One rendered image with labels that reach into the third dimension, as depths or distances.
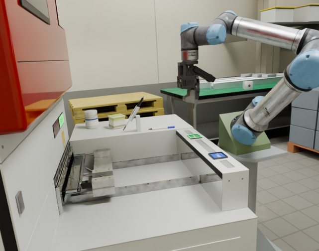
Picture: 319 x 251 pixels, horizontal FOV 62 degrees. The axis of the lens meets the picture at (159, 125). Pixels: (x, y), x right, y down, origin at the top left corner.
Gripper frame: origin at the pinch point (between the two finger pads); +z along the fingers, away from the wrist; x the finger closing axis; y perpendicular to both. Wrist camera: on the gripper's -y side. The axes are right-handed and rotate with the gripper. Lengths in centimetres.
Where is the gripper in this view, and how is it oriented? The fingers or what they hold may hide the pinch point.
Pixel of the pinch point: (195, 105)
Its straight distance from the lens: 122.5
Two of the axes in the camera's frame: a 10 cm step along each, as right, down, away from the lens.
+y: -9.8, 1.0, -1.9
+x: 2.1, 2.4, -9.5
